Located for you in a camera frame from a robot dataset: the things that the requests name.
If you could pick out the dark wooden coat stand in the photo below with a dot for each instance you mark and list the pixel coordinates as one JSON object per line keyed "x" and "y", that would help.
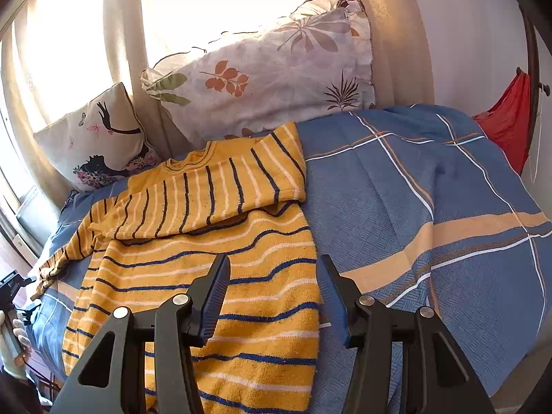
{"x": 534, "y": 72}

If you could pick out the red cloth bag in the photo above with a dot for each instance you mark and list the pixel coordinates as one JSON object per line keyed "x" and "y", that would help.
{"x": 507, "y": 123}

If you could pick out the floral leaf print pillow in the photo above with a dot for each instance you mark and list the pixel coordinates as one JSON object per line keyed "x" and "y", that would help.
{"x": 313, "y": 62}

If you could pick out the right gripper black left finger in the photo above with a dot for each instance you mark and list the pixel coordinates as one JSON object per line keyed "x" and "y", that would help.
{"x": 110, "y": 375}

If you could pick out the left hand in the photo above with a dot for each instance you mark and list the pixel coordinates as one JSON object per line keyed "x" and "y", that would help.
{"x": 15, "y": 347}

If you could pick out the beige window curtain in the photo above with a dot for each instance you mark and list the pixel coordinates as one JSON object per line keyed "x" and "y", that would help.
{"x": 58, "y": 54}

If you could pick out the yellow striped knit sweater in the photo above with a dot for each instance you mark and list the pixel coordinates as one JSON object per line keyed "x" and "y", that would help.
{"x": 241, "y": 198}

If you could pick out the lady silhouette print cushion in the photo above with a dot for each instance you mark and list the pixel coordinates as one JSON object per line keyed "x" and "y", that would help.
{"x": 99, "y": 144}

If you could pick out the blue plaid bed cover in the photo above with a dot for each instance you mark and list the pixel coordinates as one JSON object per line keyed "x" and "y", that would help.
{"x": 418, "y": 207}

